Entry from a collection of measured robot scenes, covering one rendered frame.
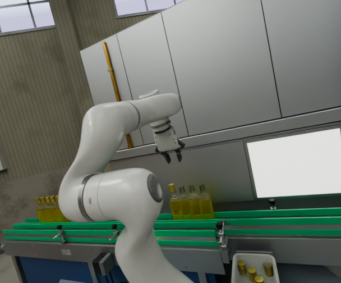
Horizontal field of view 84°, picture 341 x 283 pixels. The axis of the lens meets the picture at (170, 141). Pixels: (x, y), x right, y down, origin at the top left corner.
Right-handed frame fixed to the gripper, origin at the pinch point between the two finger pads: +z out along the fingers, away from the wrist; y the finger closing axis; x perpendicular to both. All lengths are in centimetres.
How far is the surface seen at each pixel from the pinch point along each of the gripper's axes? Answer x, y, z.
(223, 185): -17.1, -15.3, 33.6
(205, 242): 13.2, -5.2, 41.9
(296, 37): -42, -62, -28
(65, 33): -271, 235, -133
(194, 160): -22.9, -1.7, 18.2
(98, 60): -53, 50, -53
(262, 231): 5, -31, 45
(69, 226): 3, 95, 41
